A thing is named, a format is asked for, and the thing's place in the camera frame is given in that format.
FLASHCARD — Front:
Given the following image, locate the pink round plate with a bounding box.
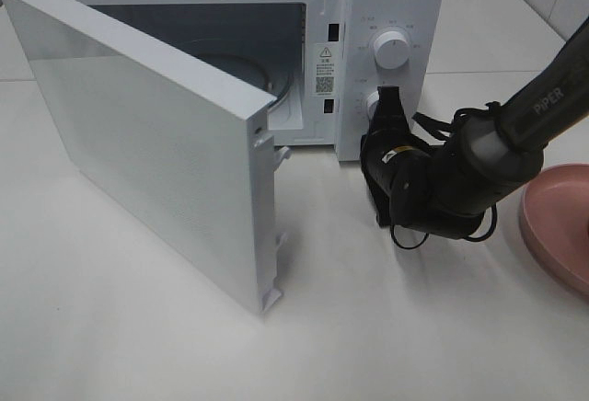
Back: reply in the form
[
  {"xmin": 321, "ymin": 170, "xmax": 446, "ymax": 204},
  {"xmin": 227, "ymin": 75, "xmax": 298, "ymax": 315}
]
[{"xmin": 518, "ymin": 164, "xmax": 588, "ymax": 300}]

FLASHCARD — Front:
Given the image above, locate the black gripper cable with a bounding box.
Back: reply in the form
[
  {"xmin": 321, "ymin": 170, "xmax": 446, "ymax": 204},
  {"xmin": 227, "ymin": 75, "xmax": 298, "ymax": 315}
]
[{"xmin": 389, "ymin": 100, "xmax": 502, "ymax": 251}]

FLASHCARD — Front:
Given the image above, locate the upper white power knob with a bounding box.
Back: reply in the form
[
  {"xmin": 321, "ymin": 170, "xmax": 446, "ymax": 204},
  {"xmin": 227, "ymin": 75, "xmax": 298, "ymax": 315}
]
[{"xmin": 372, "ymin": 29, "xmax": 410, "ymax": 70}]

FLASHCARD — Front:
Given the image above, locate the white microwave oven body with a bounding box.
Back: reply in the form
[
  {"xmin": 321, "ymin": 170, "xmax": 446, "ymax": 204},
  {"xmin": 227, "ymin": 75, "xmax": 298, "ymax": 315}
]
[{"xmin": 76, "ymin": 0, "xmax": 441, "ymax": 161}]

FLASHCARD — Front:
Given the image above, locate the white microwave door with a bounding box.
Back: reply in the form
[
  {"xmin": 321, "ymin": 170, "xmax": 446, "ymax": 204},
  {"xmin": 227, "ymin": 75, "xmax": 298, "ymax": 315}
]
[{"xmin": 3, "ymin": 0, "xmax": 291, "ymax": 315}]

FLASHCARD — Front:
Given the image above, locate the glass microwave turntable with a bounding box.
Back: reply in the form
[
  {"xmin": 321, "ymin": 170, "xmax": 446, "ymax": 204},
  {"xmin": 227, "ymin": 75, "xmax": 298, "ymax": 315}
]
[{"xmin": 179, "ymin": 39, "xmax": 300, "ymax": 108}]

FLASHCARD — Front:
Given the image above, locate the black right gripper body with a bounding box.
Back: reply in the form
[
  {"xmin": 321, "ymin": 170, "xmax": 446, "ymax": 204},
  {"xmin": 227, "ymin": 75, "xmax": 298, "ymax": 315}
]
[{"xmin": 360, "ymin": 128, "xmax": 483, "ymax": 239}]

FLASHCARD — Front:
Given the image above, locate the lower white timer knob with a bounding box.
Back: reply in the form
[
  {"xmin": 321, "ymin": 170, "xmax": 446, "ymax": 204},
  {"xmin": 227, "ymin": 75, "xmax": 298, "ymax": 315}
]
[{"xmin": 365, "ymin": 91, "xmax": 379, "ymax": 120}]

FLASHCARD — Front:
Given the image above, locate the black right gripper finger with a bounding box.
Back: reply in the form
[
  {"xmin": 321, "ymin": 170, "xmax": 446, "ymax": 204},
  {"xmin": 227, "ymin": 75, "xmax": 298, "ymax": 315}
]
[{"xmin": 370, "ymin": 86, "xmax": 410, "ymax": 135}]

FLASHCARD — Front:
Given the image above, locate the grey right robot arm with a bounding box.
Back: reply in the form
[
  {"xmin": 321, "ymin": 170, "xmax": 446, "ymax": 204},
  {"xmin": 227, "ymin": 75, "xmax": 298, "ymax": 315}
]
[{"xmin": 360, "ymin": 23, "xmax": 588, "ymax": 243}]

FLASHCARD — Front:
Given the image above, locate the white warning label sticker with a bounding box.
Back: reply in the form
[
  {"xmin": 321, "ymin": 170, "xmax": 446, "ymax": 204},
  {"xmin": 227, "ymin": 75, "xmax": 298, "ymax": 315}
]
[{"xmin": 312, "ymin": 43, "xmax": 338, "ymax": 97}]

